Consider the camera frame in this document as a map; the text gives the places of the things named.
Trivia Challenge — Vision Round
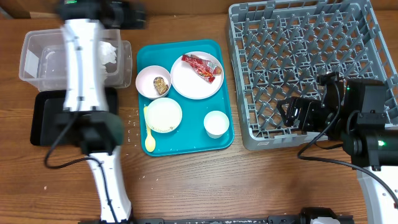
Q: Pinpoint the red snack wrapper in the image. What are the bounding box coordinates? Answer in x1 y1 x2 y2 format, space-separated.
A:
182 55 222 83

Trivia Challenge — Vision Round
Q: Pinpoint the white cup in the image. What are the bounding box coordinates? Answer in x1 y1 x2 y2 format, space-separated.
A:
203 111 229 139

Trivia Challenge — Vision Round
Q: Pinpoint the brown food chunk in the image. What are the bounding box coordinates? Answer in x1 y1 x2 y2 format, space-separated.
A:
154 77 169 95

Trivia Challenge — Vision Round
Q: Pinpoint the large white plate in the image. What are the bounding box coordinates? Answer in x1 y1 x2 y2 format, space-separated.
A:
170 51 224 100

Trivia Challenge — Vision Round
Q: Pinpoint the white bowl with rice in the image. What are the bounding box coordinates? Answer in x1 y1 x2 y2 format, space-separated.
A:
144 98 182 133

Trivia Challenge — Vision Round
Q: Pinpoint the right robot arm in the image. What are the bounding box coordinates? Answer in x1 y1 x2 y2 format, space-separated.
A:
277 72 397 223

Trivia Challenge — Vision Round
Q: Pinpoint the clear plastic waste bin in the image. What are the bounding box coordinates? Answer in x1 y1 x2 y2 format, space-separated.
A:
19 29 132 91

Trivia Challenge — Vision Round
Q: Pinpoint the teal serving tray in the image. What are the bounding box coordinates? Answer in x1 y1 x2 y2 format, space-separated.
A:
137 39 235 157

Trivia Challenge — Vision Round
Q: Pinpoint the black plastic tray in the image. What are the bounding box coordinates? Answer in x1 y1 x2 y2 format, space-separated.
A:
30 87 119 146

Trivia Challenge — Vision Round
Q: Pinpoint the yellow plastic spoon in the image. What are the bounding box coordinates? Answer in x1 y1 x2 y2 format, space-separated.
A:
144 106 156 152

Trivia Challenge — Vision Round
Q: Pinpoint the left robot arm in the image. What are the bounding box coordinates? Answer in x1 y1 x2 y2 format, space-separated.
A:
44 0 146 223

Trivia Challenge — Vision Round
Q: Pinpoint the white napkin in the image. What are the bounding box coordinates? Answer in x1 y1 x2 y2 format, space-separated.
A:
98 41 117 75

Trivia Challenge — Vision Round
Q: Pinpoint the pink bowl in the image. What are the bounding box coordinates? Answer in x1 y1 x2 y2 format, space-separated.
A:
136 65 172 100

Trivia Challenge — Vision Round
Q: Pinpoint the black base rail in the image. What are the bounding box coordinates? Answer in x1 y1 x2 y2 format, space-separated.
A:
77 207 355 224

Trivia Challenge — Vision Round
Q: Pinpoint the grey dishwasher rack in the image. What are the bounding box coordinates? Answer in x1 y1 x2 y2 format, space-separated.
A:
228 0 397 151

